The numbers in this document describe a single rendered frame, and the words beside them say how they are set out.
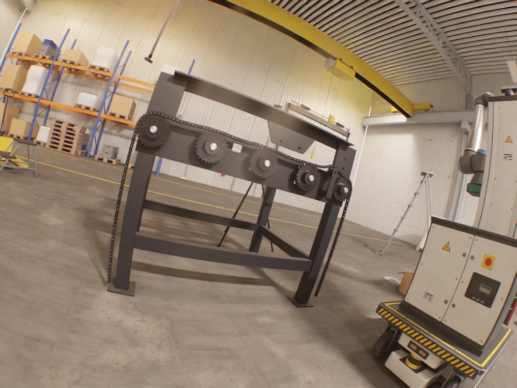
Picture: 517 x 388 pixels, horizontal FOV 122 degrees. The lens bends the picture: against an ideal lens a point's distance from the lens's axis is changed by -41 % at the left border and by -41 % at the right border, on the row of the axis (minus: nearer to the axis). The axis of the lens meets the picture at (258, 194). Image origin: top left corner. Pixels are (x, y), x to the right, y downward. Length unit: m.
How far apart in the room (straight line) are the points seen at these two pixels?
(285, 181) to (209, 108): 9.36
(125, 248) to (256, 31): 11.96
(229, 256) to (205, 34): 10.93
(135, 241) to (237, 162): 0.67
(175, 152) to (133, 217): 0.38
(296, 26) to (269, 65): 3.76
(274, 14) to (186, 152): 7.81
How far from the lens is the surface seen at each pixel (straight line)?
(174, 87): 1.26
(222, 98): 1.32
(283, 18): 8.82
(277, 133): 1.39
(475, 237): 1.27
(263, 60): 12.09
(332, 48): 9.54
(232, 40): 11.92
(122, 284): 1.39
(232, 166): 1.28
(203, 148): 1.19
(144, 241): 1.29
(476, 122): 2.24
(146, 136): 1.18
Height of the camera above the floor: 0.76
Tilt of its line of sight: 3 degrees down
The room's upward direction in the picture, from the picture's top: 16 degrees clockwise
